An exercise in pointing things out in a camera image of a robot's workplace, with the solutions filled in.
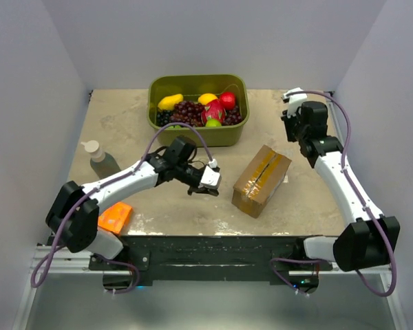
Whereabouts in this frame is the brown taped cardboard box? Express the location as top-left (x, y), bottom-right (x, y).
top-left (231, 145), bottom-right (292, 219)

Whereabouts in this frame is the red apple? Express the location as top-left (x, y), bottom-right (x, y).
top-left (219, 91), bottom-right (236, 111)

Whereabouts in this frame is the dark blue grape bunch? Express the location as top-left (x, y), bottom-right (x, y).
top-left (156, 110), bottom-right (173, 127)

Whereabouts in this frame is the olive green plastic bin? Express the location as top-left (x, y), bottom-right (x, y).
top-left (147, 74), bottom-right (250, 147)

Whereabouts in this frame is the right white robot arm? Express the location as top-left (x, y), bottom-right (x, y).
top-left (282, 100), bottom-right (400, 272)

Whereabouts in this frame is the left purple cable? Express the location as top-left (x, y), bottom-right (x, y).
top-left (30, 122), bottom-right (216, 295)

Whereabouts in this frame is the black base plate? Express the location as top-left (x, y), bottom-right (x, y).
top-left (88, 236), bottom-right (332, 289)

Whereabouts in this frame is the yellow lemon fruit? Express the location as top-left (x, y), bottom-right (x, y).
top-left (198, 93), bottom-right (218, 105)

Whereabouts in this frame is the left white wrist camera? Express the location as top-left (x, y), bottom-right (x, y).
top-left (199, 159), bottom-right (222, 190)

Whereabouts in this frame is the red grape bunch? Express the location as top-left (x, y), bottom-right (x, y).
top-left (170, 101), bottom-right (205, 127)

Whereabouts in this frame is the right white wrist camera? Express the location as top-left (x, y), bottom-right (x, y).
top-left (282, 87), bottom-right (308, 118)

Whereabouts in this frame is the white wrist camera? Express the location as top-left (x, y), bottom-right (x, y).
top-left (282, 87), bottom-right (308, 118)
top-left (199, 159), bottom-right (222, 190)

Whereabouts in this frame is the yellow mango fruit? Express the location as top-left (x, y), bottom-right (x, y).
top-left (158, 93), bottom-right (184, 111)

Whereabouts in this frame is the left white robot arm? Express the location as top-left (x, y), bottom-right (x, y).
top-left (45, 136), bottom-right (221, 270)

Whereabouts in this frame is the bottle with beige cap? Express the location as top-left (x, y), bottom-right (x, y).
top-left (81, 140), bottom-right (120, 179)

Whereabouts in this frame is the orange patterned block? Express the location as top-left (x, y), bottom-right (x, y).
top-left (98, 202), bottom-right (134, 234)

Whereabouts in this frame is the green lime fruit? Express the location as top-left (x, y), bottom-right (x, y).
top-left (205, 119), bottom-right (222, 127)

